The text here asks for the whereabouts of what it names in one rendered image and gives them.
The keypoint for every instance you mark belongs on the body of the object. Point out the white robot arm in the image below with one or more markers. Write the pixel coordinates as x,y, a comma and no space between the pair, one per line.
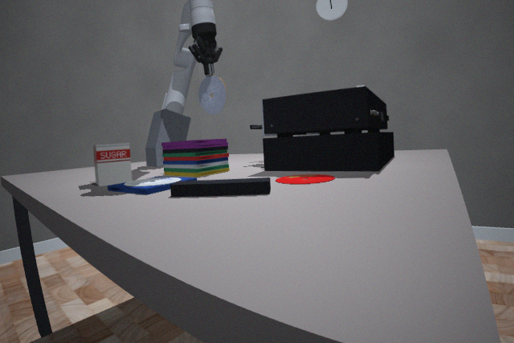
194,12

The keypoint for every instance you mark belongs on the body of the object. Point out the red cd with green label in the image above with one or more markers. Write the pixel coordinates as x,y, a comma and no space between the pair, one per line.
300,179

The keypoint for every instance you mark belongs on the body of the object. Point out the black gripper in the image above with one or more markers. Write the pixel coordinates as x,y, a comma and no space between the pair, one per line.
204,39

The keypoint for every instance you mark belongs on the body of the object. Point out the orange cd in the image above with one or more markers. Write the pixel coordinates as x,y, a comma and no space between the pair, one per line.
215,104

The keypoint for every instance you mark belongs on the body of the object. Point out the black flat bar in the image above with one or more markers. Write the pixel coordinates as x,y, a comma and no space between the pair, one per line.
223,187

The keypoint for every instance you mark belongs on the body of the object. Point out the silver cd disc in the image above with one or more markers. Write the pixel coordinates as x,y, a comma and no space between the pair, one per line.
152,182

